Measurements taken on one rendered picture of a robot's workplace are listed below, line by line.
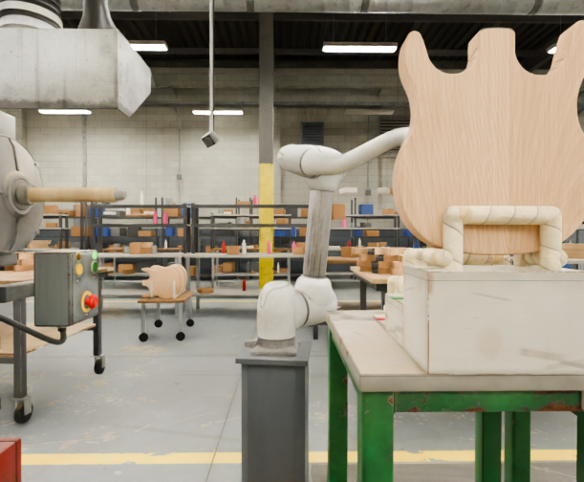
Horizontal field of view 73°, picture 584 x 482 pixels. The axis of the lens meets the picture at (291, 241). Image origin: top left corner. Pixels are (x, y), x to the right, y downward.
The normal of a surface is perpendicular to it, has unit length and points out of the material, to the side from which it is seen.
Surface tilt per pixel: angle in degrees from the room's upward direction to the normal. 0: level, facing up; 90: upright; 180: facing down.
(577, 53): 90
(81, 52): 90
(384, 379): 90
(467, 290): 90
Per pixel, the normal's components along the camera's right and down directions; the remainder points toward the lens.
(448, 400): 0.01, 0.01
